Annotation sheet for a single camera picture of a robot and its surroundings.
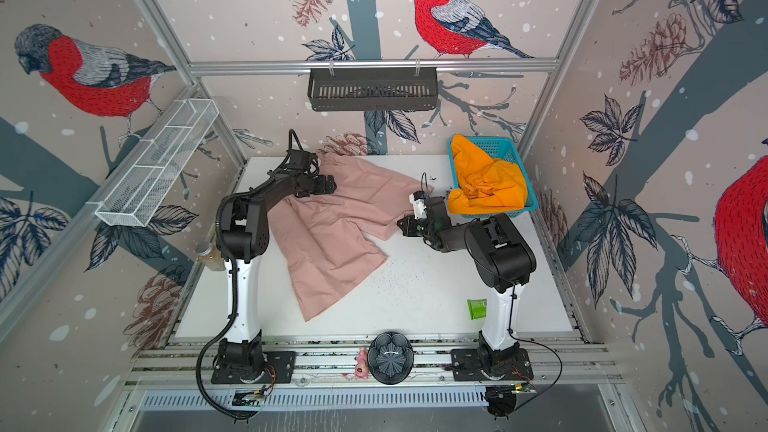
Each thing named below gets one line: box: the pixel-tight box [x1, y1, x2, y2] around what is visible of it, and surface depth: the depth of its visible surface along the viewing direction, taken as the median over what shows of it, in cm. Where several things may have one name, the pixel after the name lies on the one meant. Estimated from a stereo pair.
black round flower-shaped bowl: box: [367, 331, 415, 385], surface depth 75 cm
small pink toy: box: [355, 347, 370, 380], surface depth 73 cm
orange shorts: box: [448, 135, 528, 214], surface depth 105 cm
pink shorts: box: [267, 152, 433, 321], surface depth 99 cm
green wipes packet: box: [467, 299, 487, 320], surface depth 84 cm
